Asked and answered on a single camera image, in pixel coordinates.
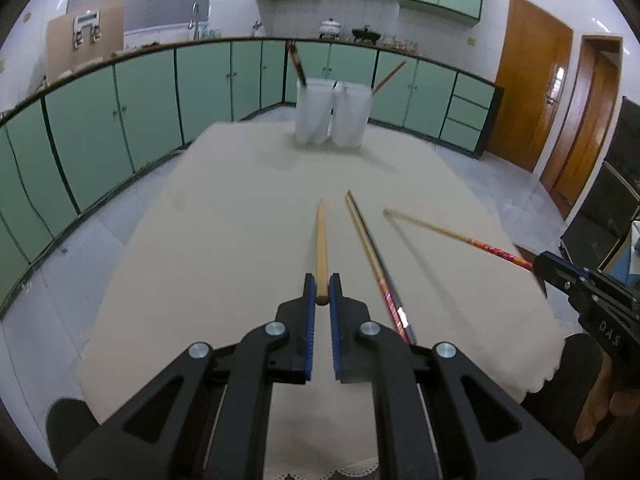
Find person's left leg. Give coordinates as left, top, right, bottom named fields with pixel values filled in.
left=47, top=397, right=101, bottom=467

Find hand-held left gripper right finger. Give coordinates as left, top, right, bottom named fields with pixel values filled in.
left=327, top=272, right=586, bottom=480

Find brown cardboard box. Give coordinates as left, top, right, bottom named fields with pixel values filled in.
left=46, top=1, right=126, bottom=76

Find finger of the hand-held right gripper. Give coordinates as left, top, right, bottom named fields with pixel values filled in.
left=531, top=261, right=590, bottom=312
left=536, top=251, right=601, bottom=284

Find white plastic utensil holder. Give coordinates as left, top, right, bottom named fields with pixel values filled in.
left=294, top=78, right=373, bottom=148

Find black chair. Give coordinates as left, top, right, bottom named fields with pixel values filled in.
left=560, top=97, right=640, bottom=273

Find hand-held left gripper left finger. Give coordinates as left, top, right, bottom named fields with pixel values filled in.
left=50, top=272, right=318, bottom=480

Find green base cabinets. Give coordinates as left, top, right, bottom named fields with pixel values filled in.
left=0, top=35, right=505, bottom=318

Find red-handled wooden chopstick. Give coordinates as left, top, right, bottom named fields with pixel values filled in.
left=383, top=208, right=536, bottom=272
left=371, top=61, right=407, bottom=97
left=315, top=199, right=332, bottom=307
left=345, top=191, right=408, bottom=343
left=286, top=40, right=304, bottom=84
left=291, top=42, right=307, bottom=86
left=349, top=190, right=417, bottom=345

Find person's leg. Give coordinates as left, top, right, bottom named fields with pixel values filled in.
left=47, top=397, right=101, bottom=467
left=520, top=332, right=611, bottom=461

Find brown wooden door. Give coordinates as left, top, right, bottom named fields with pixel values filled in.
left=487, top=0, right=574, bottom=173
left=540, top=35, right=624, bottom=206

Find person's right hand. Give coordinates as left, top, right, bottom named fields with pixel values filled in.
left=575, top=357, right=640, bottom=443

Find person's right leg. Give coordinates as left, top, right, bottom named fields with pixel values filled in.
left=520, top=332, right=611, bottom=461

